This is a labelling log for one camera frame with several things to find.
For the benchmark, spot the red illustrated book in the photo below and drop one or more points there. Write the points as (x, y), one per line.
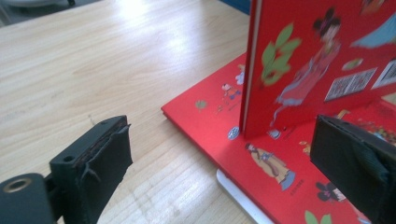
(311, 46)
(211, 124)

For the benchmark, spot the white book with green leaf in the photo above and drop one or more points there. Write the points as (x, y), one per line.
(239, 196)

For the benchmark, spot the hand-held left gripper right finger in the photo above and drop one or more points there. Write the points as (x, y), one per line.
(351, 165)

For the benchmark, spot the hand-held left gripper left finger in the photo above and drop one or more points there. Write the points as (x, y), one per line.
(99, 168)

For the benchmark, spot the blue plastic file rack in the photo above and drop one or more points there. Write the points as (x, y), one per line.
(239, 4)

